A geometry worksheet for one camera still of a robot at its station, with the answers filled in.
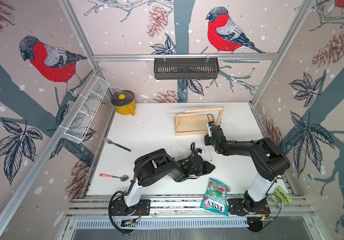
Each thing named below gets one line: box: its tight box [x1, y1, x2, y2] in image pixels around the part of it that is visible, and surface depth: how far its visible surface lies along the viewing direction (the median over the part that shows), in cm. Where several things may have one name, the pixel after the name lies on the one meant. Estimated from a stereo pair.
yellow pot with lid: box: [110, 90, 136, 116], surface depth 109 cm
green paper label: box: [268, 185, 293, 205], surface depth 78 cm
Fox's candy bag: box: [200, 177, 231, 217], surface depth 76 cm
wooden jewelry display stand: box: [174, 106, 225, 137], surface depth 103 cm
